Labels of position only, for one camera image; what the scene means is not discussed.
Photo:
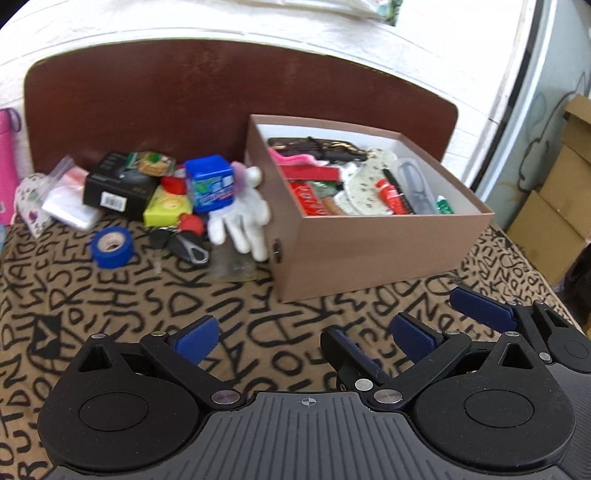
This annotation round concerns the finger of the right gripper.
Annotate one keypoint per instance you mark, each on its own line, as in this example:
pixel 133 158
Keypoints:
pixel 481 308
pixel 355 370

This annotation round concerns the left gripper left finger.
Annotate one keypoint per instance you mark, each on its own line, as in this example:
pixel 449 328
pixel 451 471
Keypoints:
pixel 197 340

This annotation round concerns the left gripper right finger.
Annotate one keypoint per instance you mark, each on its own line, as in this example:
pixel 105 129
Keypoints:
pixel 414 338

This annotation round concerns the black car keys bunch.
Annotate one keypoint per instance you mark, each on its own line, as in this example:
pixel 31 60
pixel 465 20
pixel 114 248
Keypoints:
pixel 183 244

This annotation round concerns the blue tape roll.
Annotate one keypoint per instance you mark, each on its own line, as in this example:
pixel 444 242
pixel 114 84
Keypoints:
pixel 112 247

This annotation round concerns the red key fob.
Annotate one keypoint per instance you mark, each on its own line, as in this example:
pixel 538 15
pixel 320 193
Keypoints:
pixel 191 223

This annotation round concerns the clear ziplock bag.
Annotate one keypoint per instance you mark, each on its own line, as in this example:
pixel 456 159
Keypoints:
pixel 62 197

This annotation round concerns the cardboard boxes stack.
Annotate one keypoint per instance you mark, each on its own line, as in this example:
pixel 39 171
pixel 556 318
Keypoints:
pixel 553 227

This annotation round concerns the green small packet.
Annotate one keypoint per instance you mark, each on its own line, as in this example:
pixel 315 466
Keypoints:
pixel 443 206

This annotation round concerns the yellow-green small box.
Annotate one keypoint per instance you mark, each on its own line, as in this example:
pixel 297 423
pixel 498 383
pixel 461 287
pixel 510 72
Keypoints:
pixel 164 208

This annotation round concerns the patterned letter table cloth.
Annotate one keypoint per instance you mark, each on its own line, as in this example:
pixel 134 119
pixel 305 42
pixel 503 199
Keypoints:
pixel 53 297

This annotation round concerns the brown cardboard storage box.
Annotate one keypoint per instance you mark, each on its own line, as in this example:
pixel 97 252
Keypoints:
pixel 314 256

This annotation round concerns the floral white insole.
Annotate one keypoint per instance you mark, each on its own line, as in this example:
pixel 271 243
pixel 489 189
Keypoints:
pixel 359 195

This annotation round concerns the black marker pen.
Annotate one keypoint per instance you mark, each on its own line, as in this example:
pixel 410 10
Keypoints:
pixel 394 182

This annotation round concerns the red tape roll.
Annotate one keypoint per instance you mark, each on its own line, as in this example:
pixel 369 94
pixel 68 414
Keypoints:
pixel 174 185

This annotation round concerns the blue gum box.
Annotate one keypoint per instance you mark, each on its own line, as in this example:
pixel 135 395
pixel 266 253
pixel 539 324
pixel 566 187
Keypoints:
pixel 210 184

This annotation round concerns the clear plastic case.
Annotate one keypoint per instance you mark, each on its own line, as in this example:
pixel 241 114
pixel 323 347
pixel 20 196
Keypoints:
pixel 416 187

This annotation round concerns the red snack packet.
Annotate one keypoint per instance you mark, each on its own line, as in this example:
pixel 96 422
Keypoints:
pixel 309 202

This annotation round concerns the black product box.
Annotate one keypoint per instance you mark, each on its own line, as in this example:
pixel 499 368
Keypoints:
pixel 115 184

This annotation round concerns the packaged cookies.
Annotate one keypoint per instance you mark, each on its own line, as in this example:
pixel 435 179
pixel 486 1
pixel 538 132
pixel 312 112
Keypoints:
pixel 151 163

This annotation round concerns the red flat box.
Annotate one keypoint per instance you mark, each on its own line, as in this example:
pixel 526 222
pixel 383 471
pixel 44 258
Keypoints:
pixel 311 173

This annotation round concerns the brown monogram phone case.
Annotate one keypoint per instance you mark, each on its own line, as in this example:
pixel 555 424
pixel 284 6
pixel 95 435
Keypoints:
pixel 321 149

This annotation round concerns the pink sock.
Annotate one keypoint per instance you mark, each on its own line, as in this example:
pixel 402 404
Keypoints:
pixel 294 160

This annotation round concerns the dark brown wooden board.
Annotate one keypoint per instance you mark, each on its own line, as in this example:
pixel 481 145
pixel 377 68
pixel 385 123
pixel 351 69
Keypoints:
pixel 189 98

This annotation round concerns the pink thermos bottle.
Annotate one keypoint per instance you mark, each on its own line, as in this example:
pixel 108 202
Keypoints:
pixel 10 124

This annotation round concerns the floral plastic bag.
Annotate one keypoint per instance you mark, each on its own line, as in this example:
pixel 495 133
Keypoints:
pixel 387 11

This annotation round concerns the floral drawstring pouch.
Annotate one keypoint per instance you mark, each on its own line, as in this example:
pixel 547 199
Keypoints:
pixel 29 199

